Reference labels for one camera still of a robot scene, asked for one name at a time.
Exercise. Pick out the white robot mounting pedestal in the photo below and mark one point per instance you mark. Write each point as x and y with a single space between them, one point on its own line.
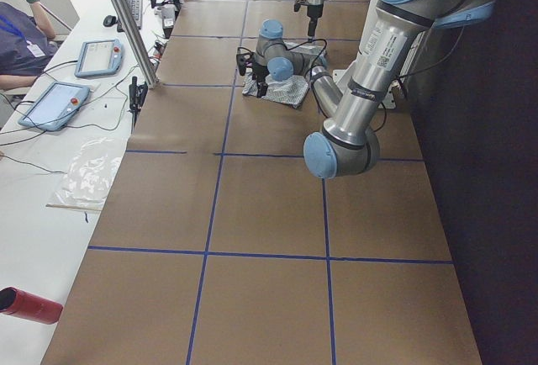
361 71

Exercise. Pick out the seated person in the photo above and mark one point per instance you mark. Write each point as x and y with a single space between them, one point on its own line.
26 44

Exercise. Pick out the upper teach pendant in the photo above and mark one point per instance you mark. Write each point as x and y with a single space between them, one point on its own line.
99 58

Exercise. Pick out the aluminium frame post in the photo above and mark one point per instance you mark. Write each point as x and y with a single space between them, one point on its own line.
136 43

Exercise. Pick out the black gripper tool on desk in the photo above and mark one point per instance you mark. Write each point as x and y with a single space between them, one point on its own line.
137 94

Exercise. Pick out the blue white striped polo shirt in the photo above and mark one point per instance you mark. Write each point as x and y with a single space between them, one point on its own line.
291 91

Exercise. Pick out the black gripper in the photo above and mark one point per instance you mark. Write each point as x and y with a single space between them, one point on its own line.
258 74
313 13

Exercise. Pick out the black computer mouse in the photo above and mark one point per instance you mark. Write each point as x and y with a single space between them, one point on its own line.
109 21

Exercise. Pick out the black keyboard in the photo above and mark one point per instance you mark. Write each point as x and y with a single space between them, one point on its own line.
136 11

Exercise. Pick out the teach pendant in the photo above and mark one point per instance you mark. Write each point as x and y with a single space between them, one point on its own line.
99 58
55 107

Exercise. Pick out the clear plastic bag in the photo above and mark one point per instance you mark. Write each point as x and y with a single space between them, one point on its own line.
90 175

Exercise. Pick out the lower teach pendant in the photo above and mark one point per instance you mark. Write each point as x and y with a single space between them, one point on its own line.
55 107

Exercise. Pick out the red cylinder bottle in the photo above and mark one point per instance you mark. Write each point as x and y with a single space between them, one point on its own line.
24 305

